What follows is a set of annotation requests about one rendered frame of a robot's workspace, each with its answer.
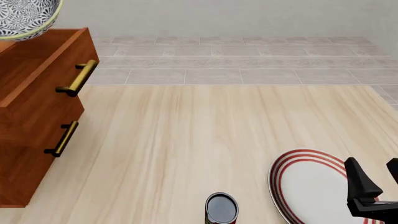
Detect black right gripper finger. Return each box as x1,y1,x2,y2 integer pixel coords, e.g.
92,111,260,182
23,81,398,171
344,157,384,207
386,157,398,185

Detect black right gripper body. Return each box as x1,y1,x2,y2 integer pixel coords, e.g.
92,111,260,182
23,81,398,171
348,197,398,224

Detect wooden cabinet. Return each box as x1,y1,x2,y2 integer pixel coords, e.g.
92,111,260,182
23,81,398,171
0,27,100,208

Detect black white patterned bowl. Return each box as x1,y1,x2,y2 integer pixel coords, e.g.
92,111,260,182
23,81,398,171
0,0,65,42

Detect white plate with red rings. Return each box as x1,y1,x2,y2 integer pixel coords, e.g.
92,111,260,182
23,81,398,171
267,147,384,224

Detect dark tin with printed label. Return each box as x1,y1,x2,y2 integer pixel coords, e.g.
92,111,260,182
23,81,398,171
204,192,239,224

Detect closed wooden drawer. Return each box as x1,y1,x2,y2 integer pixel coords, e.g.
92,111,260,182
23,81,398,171
0,95,85,149

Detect open wooden drawer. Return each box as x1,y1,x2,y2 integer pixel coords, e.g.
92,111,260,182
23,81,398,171
0,27,100,113

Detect short brass drawer handle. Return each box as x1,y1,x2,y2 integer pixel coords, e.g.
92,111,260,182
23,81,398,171
44,120,80,158

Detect long brass drawer handle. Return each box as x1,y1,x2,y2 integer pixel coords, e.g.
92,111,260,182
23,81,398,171
55,59,100,98

